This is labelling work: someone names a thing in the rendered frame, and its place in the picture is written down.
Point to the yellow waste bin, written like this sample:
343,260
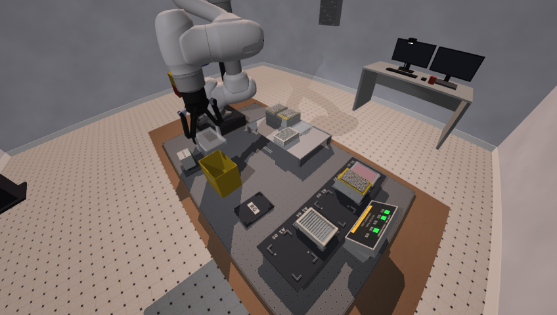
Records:
222,173

